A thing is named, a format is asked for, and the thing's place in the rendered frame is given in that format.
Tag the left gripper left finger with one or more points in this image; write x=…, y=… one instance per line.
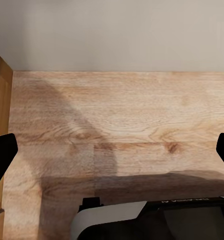
x=8, y=150

